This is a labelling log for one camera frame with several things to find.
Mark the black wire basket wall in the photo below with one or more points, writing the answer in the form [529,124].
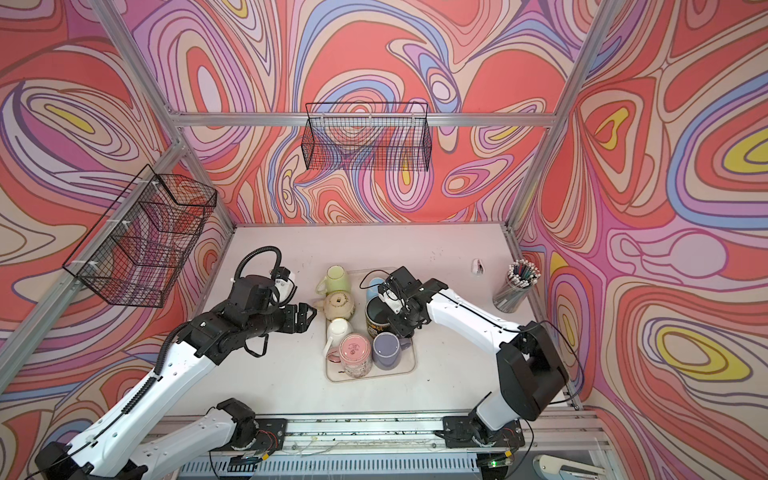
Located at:
[147,245]
[367,136]

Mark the pink patterned mug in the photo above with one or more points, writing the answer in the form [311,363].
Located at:
[352,356]

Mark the light blue mug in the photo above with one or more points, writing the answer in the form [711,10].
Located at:
[372,288]

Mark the pen holder with pens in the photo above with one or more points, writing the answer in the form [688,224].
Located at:
[522,275]

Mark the white device bottom right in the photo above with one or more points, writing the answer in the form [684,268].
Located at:
[557,468]

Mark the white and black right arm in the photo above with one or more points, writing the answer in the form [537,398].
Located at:
[529,367]

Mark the beige plastic tray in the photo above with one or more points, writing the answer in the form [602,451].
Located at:
[359,324]

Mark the light green mug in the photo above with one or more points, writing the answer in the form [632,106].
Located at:
[335,279]

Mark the white small mug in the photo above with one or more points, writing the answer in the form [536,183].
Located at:
[336,331]

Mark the black wire basket back wall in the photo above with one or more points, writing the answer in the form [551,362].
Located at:
[367,136]

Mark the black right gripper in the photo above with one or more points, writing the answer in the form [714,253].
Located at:
[399,327]

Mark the black wire basket left wall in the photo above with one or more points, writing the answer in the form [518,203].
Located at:
[147,245]

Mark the cream speckled round mug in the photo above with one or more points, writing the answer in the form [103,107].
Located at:
[337,304]

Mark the purple mug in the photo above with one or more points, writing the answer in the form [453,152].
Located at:
[387,349]

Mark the black skull mug red inside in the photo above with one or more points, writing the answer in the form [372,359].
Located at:
[378,316]

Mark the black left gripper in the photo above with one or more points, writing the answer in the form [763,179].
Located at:
[302,323]

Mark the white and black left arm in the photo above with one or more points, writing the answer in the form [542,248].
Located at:
[113,447]

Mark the small white pink object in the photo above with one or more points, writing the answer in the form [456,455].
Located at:
[477,267]

